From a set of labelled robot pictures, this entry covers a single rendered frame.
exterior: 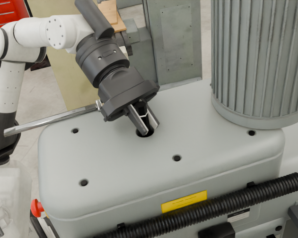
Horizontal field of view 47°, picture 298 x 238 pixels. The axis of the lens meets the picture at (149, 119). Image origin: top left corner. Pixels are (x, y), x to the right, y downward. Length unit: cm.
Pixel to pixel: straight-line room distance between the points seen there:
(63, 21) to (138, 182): 33
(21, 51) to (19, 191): 40
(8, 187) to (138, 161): 52
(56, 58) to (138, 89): 188
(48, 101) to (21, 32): 345
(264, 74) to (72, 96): 218
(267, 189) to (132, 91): 31
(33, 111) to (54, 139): 351
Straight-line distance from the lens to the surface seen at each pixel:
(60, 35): 69
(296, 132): 87
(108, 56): 66
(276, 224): 90
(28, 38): 85
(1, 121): 101
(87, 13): 69
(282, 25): 55
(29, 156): 365
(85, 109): 75
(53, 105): 419
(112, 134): 68
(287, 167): 80
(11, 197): 106
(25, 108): 432
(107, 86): 64
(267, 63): 58
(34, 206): 77
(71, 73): 256
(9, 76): 96
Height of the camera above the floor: 234
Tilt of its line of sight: 40 degrees down
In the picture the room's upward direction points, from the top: 9 degrees counter-clockwise
